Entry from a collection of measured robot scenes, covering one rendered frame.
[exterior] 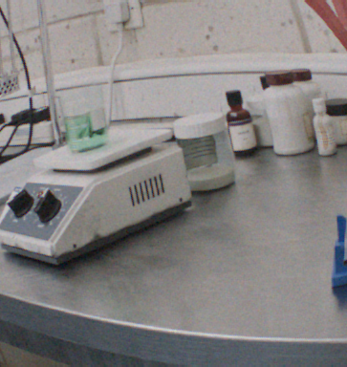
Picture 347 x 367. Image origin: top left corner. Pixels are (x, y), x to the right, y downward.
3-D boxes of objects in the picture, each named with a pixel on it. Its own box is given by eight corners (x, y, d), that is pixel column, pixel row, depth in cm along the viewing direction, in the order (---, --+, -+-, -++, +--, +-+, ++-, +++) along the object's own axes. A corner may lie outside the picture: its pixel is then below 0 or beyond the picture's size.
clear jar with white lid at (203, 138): (246, 182, 112) (232, 115, 110) (200, 197, 109) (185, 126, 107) (222, 175, 117) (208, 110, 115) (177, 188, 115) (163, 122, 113)
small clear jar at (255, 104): (277, 136, 132) (268, 92, 131) (299, 140, 127) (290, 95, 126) (246, 145, 130) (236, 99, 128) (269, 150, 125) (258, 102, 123)
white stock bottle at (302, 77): (328, 139, 125) (314, 72, 122) (294, 142, 127) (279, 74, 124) (331, 130, 130) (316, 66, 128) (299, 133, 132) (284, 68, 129)
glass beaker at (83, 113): (121, 143, 104) (109, 74, 102) (104, 157, 99) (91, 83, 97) (73, 151, 106) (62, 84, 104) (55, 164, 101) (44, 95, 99)
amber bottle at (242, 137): (230, 152, 128) (218, 91, 126) (254, 147, 128) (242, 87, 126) (235, 157, 125) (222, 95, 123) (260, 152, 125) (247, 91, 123)
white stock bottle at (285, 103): (287, 159, 119) (270, 76, 116) (267, 152, 124) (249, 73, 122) (322, 148, 120) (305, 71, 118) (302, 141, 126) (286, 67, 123)
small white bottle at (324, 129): (316, 153, 118) (305, 98, 116) (333, 149, 119) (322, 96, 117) (323, 157, 115) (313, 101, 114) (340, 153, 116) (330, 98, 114)
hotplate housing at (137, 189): (58, 269, 92) (38, 193, 91) (-1, 251, 102) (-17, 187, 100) (211, 201, 107) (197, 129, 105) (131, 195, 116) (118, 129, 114)
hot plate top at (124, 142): (91, 170, 96) (89, 161, 96) (31, 167, 105) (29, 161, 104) (177, 137, 104) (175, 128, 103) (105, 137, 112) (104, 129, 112)
